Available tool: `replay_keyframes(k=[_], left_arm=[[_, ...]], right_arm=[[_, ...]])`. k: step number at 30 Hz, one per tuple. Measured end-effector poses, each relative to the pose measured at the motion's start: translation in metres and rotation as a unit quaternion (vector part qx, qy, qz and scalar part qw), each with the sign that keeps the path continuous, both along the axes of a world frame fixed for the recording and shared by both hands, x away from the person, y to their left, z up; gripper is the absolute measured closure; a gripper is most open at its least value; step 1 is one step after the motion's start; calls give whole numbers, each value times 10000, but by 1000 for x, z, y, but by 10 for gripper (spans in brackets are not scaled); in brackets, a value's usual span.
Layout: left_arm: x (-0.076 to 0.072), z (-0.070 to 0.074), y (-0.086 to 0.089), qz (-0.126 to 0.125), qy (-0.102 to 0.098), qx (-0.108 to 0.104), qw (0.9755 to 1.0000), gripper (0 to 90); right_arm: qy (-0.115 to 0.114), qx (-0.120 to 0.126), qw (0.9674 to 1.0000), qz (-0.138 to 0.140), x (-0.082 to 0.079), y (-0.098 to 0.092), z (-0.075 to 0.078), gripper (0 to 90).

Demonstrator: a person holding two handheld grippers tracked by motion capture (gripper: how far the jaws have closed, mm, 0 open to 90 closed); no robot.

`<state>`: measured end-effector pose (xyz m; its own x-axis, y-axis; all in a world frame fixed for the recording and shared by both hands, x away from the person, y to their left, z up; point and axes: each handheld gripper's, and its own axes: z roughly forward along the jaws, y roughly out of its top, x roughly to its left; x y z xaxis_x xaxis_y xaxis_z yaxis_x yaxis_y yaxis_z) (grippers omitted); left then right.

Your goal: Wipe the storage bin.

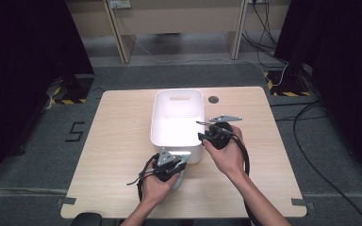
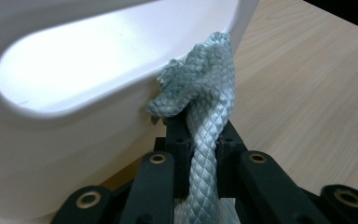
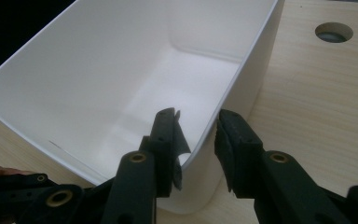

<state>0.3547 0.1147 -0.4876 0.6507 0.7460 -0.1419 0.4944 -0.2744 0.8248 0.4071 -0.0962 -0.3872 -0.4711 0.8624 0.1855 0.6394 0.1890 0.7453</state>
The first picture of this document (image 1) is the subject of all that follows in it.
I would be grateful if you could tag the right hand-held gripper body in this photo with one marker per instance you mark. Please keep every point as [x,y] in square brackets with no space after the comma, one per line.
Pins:
[218,136]

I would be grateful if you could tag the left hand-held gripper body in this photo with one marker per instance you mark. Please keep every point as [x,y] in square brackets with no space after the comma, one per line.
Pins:
[165,164]

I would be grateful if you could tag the white plastic storage bin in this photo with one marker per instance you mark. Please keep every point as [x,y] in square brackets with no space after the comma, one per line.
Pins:
[177,125]

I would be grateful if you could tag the person's right hand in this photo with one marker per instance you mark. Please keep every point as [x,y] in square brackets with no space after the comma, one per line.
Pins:
[227,160]

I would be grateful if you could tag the person's left hand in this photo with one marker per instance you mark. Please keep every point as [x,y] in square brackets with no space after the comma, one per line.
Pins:
[157,190]

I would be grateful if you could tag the black stand base hazard stripes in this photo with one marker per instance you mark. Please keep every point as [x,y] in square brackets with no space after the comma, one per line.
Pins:
[287,86]
[75,91]

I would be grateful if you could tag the black chair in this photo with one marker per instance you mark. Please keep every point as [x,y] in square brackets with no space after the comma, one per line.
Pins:
[86,220]

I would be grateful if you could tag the grey tape piece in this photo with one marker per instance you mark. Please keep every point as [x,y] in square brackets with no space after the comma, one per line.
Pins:
[66,201]
[301,203]

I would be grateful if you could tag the beige desk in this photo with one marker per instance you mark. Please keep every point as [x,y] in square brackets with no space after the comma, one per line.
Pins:
[179,19]

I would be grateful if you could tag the dark curtain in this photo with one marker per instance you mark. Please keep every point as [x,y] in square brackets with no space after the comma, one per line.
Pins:
[342,62]
[19,78]

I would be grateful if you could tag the white power socket strip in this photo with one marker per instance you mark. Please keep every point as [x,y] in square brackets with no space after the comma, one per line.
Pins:
[119,3]

